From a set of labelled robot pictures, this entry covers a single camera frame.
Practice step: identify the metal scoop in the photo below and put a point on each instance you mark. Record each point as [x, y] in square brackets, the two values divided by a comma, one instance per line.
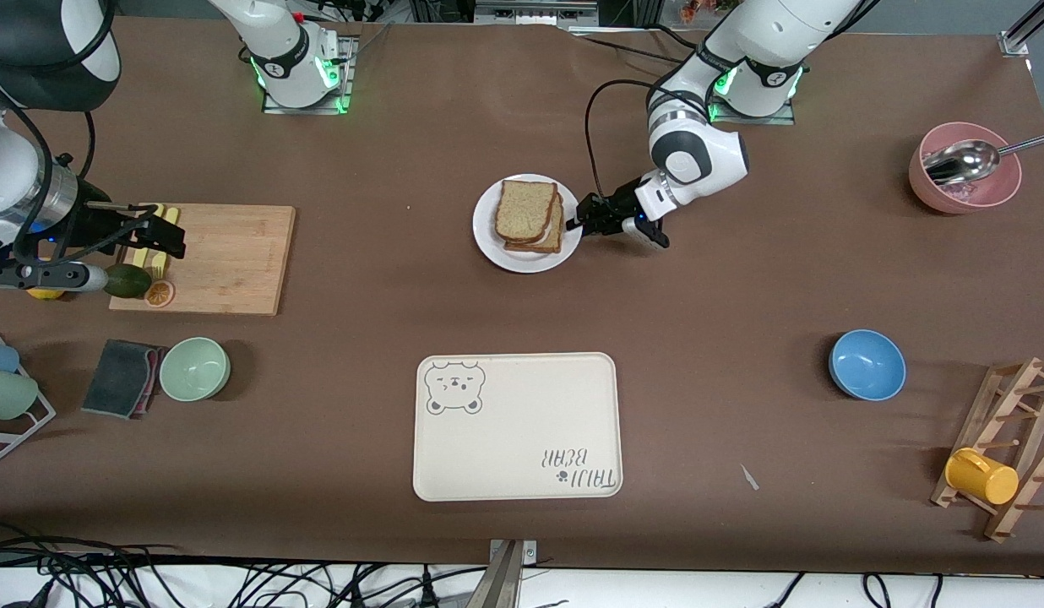
[961, 160]

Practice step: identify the mint green bowl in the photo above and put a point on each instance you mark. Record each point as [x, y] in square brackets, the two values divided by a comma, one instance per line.
[194, 369]

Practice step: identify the aluminium frame rail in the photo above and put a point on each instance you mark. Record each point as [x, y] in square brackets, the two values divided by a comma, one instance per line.
[1024, 34]

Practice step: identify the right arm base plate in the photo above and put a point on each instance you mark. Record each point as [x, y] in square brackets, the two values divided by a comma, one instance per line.
[346, 84]

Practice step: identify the yellow plastic fork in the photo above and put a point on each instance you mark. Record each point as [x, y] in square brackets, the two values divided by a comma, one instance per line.
[160, 267]

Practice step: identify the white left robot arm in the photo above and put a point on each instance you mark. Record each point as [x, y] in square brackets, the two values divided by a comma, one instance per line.
[699, 160]

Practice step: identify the dark grey folded cloth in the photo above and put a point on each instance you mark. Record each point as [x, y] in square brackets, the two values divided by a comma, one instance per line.
[116, 378]

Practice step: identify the fried egg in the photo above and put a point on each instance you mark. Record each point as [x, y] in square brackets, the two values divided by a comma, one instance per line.
[535, 241]

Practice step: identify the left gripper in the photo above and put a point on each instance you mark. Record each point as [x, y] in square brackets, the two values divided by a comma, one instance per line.
[613, 209]

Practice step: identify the white round plate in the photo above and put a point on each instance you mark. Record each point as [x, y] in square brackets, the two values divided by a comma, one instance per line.
[488, 245]

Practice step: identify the yellow cup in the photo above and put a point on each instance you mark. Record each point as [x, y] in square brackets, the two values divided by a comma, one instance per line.
[982, 477]

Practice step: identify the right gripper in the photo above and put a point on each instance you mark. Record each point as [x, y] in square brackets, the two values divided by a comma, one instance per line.
[89, 221]

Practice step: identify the pale green cup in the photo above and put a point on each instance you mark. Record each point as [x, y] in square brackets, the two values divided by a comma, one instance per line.
[7, 394]

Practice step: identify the pink bowl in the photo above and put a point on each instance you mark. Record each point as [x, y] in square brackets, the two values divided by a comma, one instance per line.
[932, 194]

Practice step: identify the aluminium profile post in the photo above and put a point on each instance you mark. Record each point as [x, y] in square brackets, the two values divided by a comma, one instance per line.
[505, 578]

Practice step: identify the grey metal equipment box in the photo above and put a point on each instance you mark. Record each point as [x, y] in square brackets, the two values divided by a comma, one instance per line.
[535, 13]

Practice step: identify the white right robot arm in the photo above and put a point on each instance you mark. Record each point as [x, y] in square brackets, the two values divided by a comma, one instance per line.
[281, 51]

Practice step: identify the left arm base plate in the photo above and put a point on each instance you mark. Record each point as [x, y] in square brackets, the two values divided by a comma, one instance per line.
[750, 120]

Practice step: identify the wooden cutting board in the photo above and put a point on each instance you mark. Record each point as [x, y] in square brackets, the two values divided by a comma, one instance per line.
[235, 262]

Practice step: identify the small white paper scrap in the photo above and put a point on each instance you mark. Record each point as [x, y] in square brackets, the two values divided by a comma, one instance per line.
[748, 477]

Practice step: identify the yellow lemon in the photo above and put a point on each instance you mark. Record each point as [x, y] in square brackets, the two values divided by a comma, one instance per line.
[45, 295]

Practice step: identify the plain brown bread slice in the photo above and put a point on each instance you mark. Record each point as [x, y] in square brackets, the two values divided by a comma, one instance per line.
[526, 209]

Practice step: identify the yellow plastic knife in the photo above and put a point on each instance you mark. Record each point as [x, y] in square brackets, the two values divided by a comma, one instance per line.
[140, 257]

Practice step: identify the cream tray with bear print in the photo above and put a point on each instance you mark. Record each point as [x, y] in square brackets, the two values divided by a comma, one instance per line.
[522, 422]

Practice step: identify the wooden cup rack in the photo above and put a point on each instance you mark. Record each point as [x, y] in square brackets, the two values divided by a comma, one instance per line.
[1024, 397]

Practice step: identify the dried orange slice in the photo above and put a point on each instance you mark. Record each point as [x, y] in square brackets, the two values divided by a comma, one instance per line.
[160, 294]

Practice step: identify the pink folded cloth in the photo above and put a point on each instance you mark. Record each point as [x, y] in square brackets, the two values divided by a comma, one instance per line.
[153, 371]

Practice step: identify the green avocado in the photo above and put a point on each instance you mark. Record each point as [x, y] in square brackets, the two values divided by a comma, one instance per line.
[132, 283]

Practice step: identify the blue bowl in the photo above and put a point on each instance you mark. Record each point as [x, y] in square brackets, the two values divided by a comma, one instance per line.
[867, 365]

